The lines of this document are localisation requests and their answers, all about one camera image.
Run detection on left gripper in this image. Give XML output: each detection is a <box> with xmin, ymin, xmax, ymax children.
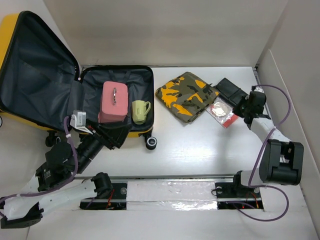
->
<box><xmin>75</xmin><ymin>118</ymin><xmax>134</xmax><ymax>173</ymax></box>

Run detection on pink case with metal handle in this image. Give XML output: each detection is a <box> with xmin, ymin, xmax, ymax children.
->
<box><xmin>98</xmin><ymin>81</ymin><xmax>129</xmax><ymax>124</ymax></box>

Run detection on black pouch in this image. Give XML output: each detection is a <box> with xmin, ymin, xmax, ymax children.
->
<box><xmin>214</xmin><ymin>78</ymin><xmax>248</xmax><ymax>107</ymax></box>

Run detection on clear packet with red print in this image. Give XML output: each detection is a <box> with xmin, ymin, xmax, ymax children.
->
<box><xmin>206</xmin><ymin>97</ymin><xmax>239</xmax><ymax>129</ymax></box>

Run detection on light green mug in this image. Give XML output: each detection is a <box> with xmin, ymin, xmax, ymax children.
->
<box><xmin>131</xmin><ymin>100</ymin><xmax>152</xmax><ymax>125</ymax></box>

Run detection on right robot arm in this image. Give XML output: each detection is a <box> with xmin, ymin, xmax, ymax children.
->
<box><xmin>231</xmin><ymin>91</ymin><xmax>304</xmax><ymax>197</ymax></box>

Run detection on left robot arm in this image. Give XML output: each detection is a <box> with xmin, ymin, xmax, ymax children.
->
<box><xmin>0</xmin><ymin>116</ymin><xmax>132</xmax><ymax>229</ymax></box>

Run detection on camouflage folded cloth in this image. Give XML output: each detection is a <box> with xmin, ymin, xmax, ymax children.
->
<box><xmin>155</xmin><ymin>71</ymin><xmax>220</xmax><ymax>124</ymax></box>

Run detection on yellow hard-shell suitcase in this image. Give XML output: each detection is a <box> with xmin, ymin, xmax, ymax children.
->
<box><xmin>0</xmin><ymin>11</ymin><xmax>154</xmax><ymax>147</ymax></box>

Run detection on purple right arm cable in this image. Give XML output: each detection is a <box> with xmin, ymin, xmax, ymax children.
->
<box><xmin>237</xmin><ymin>84</ymin><xmax>293</xmax><ymax>222</ymax></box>

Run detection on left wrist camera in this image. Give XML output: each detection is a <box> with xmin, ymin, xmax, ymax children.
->
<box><xmin>70</xmin><ymin>110</ymin><xmax>93</xmax><ymax>135</ymax></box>

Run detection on metal base rail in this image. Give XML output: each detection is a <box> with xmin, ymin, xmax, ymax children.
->
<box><xmin>79</xmin><ymin>177</ymin><xmax>264</xmax><ymax>211</ymax></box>

